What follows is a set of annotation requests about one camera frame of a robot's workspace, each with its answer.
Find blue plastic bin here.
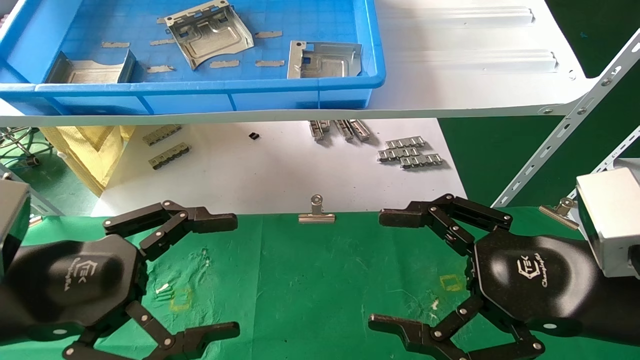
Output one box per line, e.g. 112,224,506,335
0,0,387,116

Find long white perforated rack strut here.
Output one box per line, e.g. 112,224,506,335
492,29,640,208

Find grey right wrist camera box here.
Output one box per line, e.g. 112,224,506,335
575,167,640,279

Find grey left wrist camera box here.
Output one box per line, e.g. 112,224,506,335
0,177,32,273

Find bent sheet metal part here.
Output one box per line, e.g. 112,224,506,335
163,0,255,71

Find tan connector strip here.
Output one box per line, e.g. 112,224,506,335
142,125,183,147

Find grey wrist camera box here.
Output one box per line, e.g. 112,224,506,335
575,167,640,279
0,177,32,273

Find white metal shelf board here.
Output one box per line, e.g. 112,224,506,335
0,0,601,127

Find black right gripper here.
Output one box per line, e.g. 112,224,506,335
368,194,601,360

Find white lower board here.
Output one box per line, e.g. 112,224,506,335
90,118,468,217

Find short white perforated rack strut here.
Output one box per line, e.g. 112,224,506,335
567,126,640,201

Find flat stamped sheet metal part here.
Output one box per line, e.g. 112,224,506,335
287,40,363,80

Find yellow woven bag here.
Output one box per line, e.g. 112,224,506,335
40,125,136,197

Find green cloth mat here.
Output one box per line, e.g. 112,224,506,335
0,206,640,360

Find metal clip strips left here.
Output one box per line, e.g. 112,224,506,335
148,143,192,170

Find grey perforated rack strut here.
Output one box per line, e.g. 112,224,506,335
0,165,63,217

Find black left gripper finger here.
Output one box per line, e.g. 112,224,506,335
103,200,238,262

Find sheet metal part raised walls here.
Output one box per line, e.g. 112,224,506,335
45,49,137,84

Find silver toothed metal strip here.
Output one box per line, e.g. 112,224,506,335
400,153,444,169
385,136,427,150
377,146,421,163

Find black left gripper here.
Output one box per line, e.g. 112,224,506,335
7,234,241,360

